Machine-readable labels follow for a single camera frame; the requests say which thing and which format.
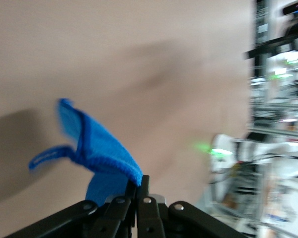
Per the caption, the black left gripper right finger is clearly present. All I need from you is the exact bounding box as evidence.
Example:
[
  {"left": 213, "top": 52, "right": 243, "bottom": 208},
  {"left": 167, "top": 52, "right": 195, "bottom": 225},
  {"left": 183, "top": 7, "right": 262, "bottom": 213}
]
[{"left": 136, "top": 175, "right": 249, "bottom": 238}]

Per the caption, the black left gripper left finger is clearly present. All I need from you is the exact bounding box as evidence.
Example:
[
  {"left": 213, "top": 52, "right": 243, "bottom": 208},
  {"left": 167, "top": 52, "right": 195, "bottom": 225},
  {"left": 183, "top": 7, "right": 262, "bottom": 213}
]
[{"left": 2, "top": 182, "right": 137, "bottom": 238}]

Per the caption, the metal equipment shelf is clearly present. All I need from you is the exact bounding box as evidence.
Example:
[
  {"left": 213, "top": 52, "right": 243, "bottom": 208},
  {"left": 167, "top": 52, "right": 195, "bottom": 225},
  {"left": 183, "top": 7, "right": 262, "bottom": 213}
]
[{"left": 243, "top": 0, "right": 298, "bottom": 238}]

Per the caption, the blue towel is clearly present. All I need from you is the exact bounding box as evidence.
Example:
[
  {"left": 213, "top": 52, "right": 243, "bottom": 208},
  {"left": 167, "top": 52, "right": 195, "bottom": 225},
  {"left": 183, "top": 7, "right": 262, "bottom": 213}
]
[{"left": 28, "top": 97, "right": 144, "bottom": 202}]

